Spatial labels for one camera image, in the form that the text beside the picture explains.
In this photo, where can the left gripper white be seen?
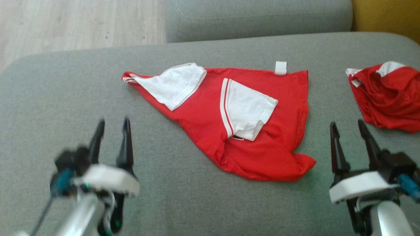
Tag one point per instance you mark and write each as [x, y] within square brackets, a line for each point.
[108, 178]

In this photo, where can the red shorts with white stripe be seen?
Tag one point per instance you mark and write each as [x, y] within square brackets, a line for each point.
[387, 98]

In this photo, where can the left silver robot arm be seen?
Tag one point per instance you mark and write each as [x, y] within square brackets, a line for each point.
[78, 216]

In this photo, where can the yellow furniture panel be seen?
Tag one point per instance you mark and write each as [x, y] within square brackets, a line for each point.
[387, 16]

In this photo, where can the red jersey with white sleeves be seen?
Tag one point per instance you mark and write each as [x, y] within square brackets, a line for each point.
[203, 108]

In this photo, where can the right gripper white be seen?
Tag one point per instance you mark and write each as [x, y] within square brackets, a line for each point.
[361, 185]

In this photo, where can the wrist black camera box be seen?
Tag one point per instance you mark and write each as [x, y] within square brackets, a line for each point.
[398, 165]
[70, 160]

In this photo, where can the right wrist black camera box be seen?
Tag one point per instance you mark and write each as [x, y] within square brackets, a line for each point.
[398, 165]

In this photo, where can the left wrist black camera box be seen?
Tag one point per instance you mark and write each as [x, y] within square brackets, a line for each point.
[70, 160]

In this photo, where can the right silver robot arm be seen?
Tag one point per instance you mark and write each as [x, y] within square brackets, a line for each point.
[390, 219]

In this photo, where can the grey sofa cushion block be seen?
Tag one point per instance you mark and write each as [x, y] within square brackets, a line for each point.
[256, 19]

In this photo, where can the large grey sofa seat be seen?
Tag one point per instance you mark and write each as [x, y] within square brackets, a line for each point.
[197, 203]

